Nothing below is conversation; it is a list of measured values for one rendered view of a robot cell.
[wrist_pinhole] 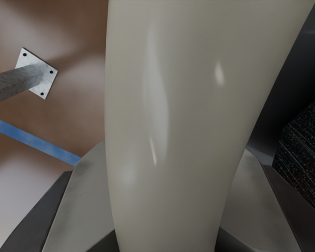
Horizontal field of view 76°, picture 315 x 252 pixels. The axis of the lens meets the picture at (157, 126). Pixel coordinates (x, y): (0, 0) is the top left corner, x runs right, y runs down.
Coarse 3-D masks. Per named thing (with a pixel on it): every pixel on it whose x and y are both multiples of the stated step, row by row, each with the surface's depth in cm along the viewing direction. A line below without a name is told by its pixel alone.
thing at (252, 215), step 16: (240, 160) 9; (256, 160) 9; (240, 176) 8; (256, 176) 8; (240, 192) 8; (256, 192) 7; (272, 192) 7; (224, 208) 7; (240, 208) 7; (256, 208) 7; (272, 208) 7; (224, 224) 6; (240, 224) 6; (256, 224) 6; (272, 224) 6; (288, 224) 6; (224, 240) 7; (240, 240) 6; (256, 240) 6; (272, 240) 6; (288, 240) 6
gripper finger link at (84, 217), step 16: (80, 160) 10; (96, 160) 10; (80, 176) 9; (96, 176) 9; (64, 192) 8; (80, 192) 8; (96, 192) 8; (64, 208) 7; (80, 208) 7; (96, 208) 7; (64, 224) 7; (80, 224) 7; (96, 224) 7; (112, 224) 7; (48, 240) 6; (64, 240) 6; (80, 240) 6; (96, 240) 6; (112, 240) 7
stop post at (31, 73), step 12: (24, 48) 104; (24, 60) 106; (36, 60) 105; (12, 72) 94; (24, 72) 99; (36, 72) 105; (48, 72) 108; (0, 84) 84; (12, 84) 88; (24, 84) 97; (36, 84) 109; (48, 84) 111; (0, 96) 85
